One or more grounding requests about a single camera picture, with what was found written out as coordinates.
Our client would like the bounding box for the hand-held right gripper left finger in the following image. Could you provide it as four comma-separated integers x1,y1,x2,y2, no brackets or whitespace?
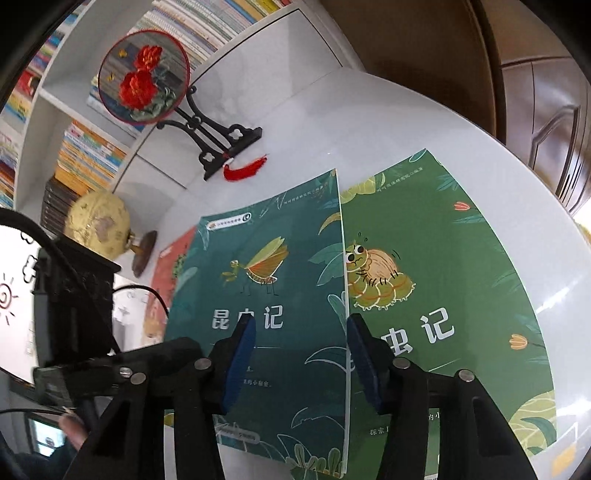
65,316,257,480

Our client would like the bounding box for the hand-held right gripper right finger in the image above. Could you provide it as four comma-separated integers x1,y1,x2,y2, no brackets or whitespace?
346,313,539,480

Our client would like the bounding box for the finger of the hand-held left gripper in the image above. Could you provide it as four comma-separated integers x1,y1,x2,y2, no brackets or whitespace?
88,337,204,385

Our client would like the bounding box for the salmon red poet book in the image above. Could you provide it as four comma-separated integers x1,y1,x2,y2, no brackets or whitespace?
143,226,199,347

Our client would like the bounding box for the teal grasshopper cover book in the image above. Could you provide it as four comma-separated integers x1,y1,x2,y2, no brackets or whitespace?
164,168,352,476

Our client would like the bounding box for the green caterpillar cover book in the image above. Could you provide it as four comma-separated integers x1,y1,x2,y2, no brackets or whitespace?
339,148,555,480

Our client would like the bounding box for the row of black books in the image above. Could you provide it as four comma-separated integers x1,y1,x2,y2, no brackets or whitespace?
41,178,81,229

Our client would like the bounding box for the row of yellow books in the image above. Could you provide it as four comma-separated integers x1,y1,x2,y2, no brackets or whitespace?
53,120,127,195

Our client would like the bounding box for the row of colourful shelf books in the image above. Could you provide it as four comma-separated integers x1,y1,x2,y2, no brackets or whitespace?
0,14,93,208

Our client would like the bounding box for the person's left hand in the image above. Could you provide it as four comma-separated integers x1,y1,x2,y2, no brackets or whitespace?
61,412,89,452

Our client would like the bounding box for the yellow desk globe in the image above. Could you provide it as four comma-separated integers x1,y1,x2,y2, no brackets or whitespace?
65,191,158,278

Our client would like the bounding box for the red tassel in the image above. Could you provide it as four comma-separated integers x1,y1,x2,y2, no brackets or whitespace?
223,154,269,182

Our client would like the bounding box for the black carved fan stand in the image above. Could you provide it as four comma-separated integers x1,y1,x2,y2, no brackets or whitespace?
154,85,263,182

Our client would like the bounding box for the white bookshelf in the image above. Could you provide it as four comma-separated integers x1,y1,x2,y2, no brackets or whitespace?
0,0,365,217

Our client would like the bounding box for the round red flower fan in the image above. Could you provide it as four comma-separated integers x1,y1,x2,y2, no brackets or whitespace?
88,0,296,139

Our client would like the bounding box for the brown wooden cabinet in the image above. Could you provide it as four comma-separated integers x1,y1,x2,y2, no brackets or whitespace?
318,0,591,217

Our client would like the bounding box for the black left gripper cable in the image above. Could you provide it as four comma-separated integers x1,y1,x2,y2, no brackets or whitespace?
113,285,170,325

